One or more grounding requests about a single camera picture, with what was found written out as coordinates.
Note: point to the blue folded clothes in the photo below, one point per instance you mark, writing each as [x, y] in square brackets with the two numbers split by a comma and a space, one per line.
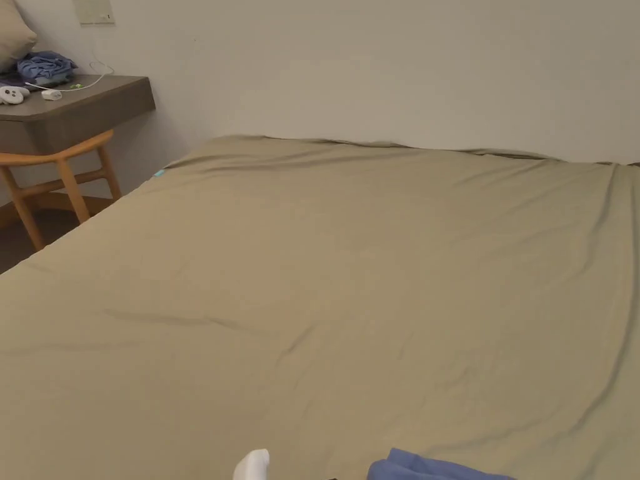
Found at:
[45, 67]

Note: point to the white wall switch panel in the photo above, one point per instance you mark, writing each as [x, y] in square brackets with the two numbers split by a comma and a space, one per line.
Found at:
[95, 11]

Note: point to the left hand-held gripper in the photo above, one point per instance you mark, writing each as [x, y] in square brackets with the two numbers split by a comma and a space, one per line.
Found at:
[252, 465]

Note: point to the grey wall-mounted desk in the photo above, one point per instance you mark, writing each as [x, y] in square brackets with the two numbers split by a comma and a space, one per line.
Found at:
[95, 107]

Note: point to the beige pillow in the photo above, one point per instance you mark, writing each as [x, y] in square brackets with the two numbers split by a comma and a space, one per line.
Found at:
[12, 32]

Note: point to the white hand controller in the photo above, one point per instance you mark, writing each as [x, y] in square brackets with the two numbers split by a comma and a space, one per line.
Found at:
[11, 94]

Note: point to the blue garment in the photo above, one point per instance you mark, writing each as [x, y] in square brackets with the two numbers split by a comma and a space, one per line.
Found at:
[425, 467]

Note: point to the bed with beige sheet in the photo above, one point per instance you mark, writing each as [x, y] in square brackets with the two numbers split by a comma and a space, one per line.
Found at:
[320, 280]

